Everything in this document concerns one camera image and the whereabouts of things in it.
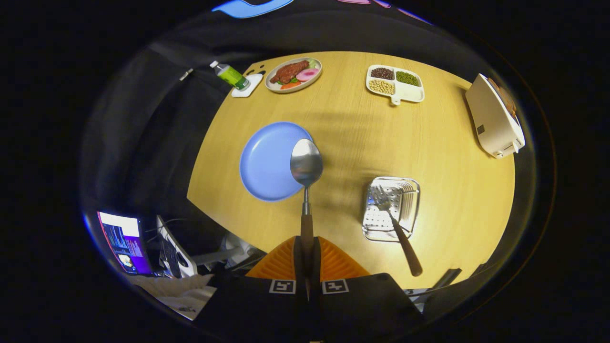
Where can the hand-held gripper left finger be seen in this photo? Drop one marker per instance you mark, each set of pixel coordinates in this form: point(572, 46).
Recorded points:
point(297, 267)

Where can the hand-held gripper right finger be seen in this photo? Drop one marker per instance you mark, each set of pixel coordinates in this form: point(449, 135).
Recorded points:
point(317, 267)

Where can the blue round plate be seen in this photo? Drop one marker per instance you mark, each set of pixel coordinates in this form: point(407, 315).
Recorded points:
point(267, 162)

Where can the white cloth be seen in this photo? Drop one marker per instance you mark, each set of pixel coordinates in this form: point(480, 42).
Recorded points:
point(186, 295)

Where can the lit computer monitor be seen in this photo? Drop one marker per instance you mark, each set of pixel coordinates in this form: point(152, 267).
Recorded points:
point(124, 238)

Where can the white square coaster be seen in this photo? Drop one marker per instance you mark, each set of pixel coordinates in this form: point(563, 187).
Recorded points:
point(248, 93)

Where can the plate of meat and vegetables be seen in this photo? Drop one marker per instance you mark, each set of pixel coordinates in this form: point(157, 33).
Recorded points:
point(290, 71)

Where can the white divided dish of beans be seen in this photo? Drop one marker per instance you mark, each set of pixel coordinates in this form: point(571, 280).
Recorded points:
point(412, 93)

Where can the green drink bottle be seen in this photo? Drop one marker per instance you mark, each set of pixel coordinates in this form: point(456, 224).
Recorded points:
point(231, 75)

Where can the white cloth clip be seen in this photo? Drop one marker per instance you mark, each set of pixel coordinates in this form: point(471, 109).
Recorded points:
point(186, 74)

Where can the white toaster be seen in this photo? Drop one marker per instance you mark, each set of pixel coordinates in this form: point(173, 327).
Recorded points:
point(493, 124)

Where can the toast slices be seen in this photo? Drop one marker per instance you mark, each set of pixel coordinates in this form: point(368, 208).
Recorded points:
point(505, 97)

